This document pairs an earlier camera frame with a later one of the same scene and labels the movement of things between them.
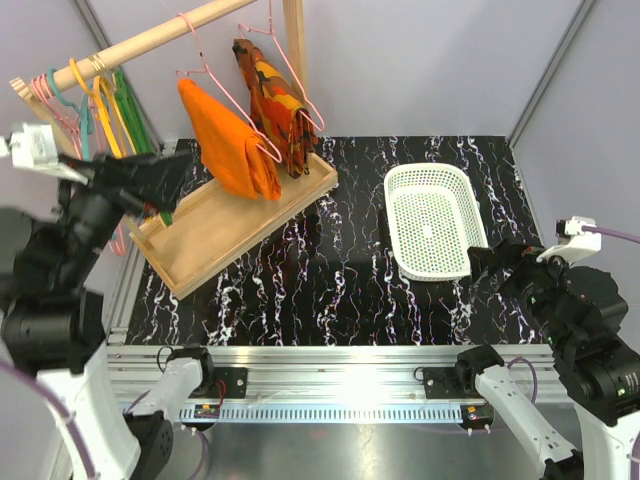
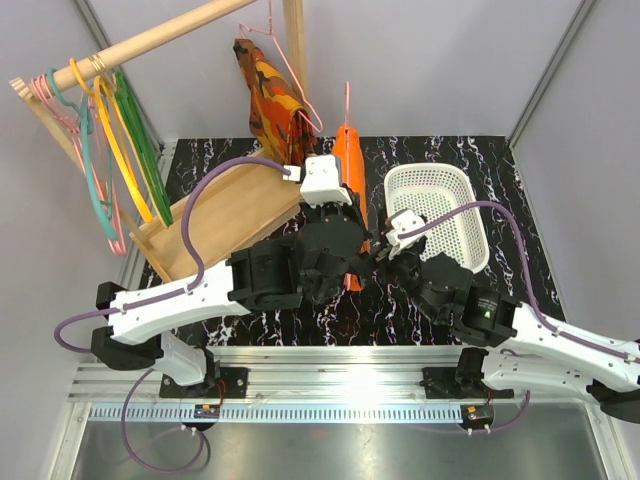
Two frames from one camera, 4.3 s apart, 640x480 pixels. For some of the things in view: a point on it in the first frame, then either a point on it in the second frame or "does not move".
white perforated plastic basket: (434, 217) does not move
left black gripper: (154, 181) to (313, 213)
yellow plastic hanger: (113, 117) does not move
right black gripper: (485, 260) to (388, 265)
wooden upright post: (294, 25) does not move
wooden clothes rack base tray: (220, 220) does not move
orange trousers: (229, 144) to (347, 147)
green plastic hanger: (137, 125) does not move
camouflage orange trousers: (278, 108) does not move
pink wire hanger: (210, 74) to (347, 100)
